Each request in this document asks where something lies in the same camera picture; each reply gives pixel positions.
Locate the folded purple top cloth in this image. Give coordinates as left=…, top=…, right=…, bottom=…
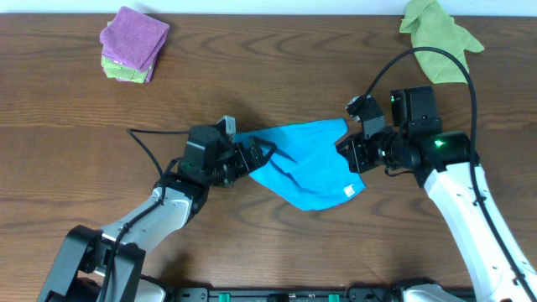
left=100, top=6, right=169, bottom=72

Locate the blue microfiber cloth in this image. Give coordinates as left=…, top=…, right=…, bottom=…
left=234, top=117, right=366, bottom=211

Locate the folded purple bottom cloth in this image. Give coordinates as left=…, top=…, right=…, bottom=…
left=117, top=55, right=158, bottom=83

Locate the black cable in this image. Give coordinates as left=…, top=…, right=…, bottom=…
left=362, top=46, right=537, bottom=302
left=96, top=128, right=192, bottom=302

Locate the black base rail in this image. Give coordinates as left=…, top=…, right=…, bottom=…
left=138, top=274, right=475, bottom=302

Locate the folded green cloth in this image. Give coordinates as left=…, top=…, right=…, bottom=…
left=100, top=40, right=146, bottom=81

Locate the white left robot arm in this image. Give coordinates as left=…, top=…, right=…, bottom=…
left=39, top=122, right=277, bottom=301

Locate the right black cable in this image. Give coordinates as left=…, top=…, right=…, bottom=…
left=362, top=46, right=537, bottom=302

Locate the left black cable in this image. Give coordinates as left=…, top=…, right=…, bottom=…
left=96, top=128, right=192, bottom=302

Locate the folded purple cloth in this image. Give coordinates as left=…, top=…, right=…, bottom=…
left=100, top=6, right=169, bottom=72
left=117, top=55, right=158, bottom=83

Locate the crumpled green cloth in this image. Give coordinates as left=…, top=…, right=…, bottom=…
left=399, top=0, right=484, bottom=84

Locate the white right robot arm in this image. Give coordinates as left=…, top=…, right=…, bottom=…
left=336, top=86, right=536, bottom=301

